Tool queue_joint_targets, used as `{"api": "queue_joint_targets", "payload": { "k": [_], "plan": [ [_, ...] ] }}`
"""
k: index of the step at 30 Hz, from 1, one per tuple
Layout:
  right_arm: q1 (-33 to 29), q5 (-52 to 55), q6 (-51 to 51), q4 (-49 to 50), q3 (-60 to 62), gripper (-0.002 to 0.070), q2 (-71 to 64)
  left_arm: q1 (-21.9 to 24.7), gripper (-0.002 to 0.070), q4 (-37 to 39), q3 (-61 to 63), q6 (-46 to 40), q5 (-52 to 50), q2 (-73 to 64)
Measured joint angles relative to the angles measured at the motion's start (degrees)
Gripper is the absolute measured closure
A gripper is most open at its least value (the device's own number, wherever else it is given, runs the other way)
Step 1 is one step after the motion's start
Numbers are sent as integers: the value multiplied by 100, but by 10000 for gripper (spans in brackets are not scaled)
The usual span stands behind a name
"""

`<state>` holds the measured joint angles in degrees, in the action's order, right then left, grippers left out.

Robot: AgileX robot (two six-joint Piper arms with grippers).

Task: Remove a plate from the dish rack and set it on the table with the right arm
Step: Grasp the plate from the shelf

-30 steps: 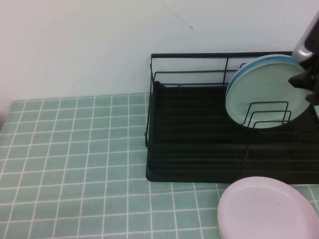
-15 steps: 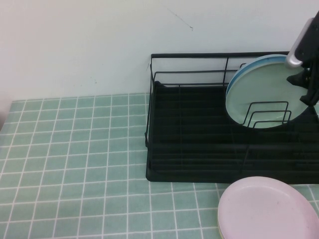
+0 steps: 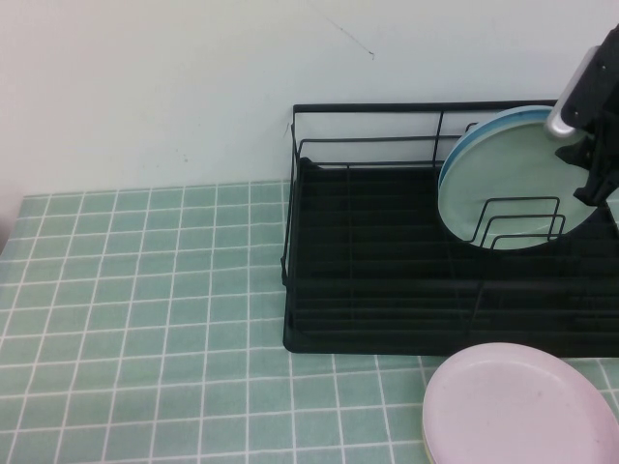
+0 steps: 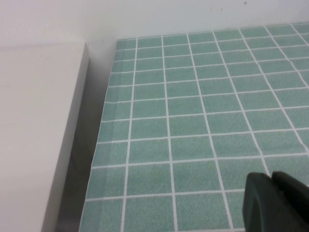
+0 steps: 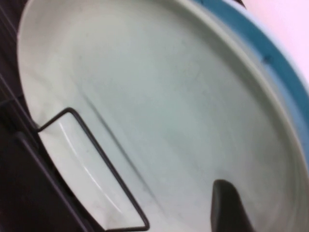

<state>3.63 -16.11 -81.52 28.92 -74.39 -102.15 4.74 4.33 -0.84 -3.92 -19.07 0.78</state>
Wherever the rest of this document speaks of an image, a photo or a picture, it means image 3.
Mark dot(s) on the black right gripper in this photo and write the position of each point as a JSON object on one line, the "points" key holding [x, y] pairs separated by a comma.
{"points": [[592, 92]]}

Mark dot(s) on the light green round plate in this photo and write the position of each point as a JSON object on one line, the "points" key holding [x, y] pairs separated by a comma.
{"points": [[508, 169]]}

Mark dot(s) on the light blue round plate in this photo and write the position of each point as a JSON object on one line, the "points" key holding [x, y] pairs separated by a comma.
{"points": [[512, 112]]}

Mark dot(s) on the pink round plate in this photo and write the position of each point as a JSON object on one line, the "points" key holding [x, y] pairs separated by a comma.
{"points": [[512, 411]]}

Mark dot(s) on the green checkered tablecloth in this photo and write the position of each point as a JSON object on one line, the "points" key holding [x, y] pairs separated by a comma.
{"points": [[145, 314]]}

